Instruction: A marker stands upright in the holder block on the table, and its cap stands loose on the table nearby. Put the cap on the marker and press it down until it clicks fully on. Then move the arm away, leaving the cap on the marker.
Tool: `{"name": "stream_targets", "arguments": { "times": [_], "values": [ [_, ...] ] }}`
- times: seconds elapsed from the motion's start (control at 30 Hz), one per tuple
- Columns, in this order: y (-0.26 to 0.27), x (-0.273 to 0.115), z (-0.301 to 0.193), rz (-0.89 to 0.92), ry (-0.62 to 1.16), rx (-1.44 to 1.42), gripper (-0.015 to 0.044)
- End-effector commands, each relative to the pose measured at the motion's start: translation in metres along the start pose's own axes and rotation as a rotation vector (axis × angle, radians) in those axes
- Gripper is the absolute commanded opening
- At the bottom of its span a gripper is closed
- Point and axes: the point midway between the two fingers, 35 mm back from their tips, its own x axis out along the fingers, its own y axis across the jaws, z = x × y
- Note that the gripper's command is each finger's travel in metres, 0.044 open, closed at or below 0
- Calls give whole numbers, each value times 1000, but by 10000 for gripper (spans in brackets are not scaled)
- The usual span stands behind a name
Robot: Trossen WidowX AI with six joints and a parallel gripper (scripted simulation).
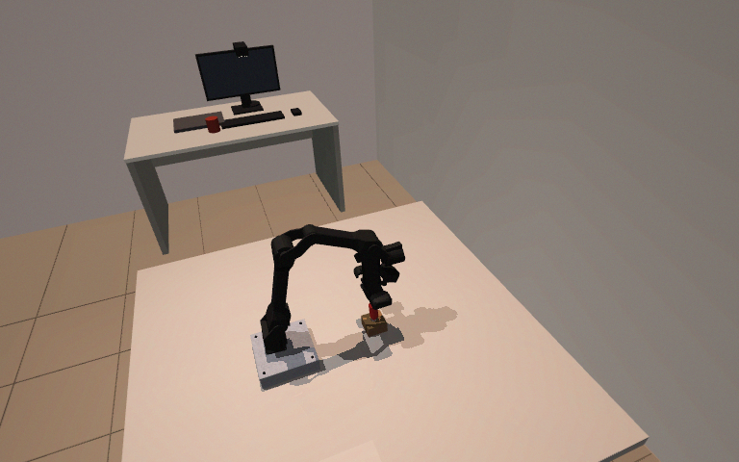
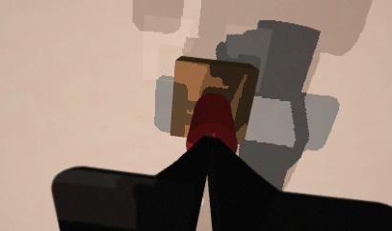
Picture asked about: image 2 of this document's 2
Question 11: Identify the dark red marker cap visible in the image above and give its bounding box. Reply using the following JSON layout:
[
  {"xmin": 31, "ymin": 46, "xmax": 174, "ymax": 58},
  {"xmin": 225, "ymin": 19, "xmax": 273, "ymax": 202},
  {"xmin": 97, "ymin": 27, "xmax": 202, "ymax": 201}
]
[{"xmin": 186, "ymin": 93, "xmax": 238, "ymax": 153}]

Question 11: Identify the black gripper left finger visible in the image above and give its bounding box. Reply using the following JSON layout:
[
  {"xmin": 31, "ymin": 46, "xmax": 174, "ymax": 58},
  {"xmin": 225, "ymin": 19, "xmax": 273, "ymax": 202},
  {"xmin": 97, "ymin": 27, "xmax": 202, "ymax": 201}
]
[{"xmin": 52, "ymin": 136, "xmax": 212, "ymax": 231}]

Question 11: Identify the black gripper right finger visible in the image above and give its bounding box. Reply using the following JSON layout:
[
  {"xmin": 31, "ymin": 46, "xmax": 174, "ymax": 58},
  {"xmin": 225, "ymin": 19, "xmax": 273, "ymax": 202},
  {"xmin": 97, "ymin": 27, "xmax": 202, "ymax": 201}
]
[{"xmin": 207, "ymin": 137, "xmax": 392, "ymax": 231}]

